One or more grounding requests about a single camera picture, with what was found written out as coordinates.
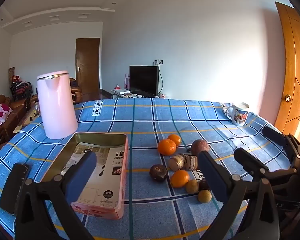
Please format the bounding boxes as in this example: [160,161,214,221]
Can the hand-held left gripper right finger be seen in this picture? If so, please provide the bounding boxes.
[198,151,281,240]

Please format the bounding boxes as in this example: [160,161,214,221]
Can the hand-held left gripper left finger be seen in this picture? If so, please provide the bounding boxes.
[14,151,98,240]

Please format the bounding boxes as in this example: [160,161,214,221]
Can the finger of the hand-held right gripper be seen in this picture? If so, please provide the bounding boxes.
[262,126,300,161]
[234,148,297,181]

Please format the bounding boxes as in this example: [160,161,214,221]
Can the dark brown wrinkled fruit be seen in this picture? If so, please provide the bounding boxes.
[198,179,210,191]

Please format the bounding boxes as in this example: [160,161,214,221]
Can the small green-brown fruit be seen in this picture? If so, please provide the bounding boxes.
[185,179,199,194]
[198,190,212,203]

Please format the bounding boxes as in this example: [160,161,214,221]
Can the metal tin box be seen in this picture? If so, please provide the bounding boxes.
[41,132,129,220]

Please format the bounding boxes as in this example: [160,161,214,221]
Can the orange mandarin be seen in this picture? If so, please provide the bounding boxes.
[157,139,177,156]
[167,134,182,145]
[170,170,190,188]

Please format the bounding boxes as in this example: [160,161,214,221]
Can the purple passion fruit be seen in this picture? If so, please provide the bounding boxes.
[190,139,210,157]

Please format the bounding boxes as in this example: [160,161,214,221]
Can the tan layered cake piece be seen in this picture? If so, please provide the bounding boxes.
[168,153,187,172]

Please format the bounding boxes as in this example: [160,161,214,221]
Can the dark brown round fruit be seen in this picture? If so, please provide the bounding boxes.
[149,164,168,182]

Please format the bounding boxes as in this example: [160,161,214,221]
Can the printed paper leaflet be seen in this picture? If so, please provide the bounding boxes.
[62,145,108,177]

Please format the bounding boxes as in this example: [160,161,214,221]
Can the dark layered cake piece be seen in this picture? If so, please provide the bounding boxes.
[185,155,199,171]

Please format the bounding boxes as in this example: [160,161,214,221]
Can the printed white mug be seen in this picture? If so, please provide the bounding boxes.
[226,102,250,127]

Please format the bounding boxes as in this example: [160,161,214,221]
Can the light wooden door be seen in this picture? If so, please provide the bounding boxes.
[275,2,300,140]

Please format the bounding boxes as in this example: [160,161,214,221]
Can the black smartphone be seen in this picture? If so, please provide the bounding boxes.
[0,164,30,215]

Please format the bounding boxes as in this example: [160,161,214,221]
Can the pink electric kettle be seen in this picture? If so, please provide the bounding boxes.
[37,70,78,139]

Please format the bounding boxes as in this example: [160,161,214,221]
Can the glass coffee table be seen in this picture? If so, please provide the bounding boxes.
[14,104,42,133]

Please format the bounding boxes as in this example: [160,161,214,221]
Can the blue plaid tablecloth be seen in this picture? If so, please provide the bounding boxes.
[0,98,293,240]

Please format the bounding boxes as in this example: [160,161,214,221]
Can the brown leather sofa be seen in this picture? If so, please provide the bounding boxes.
[0,94,28,148]

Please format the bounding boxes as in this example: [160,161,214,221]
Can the pink floral cushion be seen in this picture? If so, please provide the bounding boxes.
[0,104,13,126]

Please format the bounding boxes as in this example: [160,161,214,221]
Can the stacked red chairs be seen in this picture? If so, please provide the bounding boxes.
[10,75,32,102]

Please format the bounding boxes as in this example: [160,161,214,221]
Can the dark brown room door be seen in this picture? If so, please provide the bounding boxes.
[76,38,100,98]

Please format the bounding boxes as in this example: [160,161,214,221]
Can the black television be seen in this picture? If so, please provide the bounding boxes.
[129,65,159,97]

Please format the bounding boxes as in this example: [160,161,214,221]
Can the black power cable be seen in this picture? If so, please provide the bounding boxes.
[158,64,164,96]

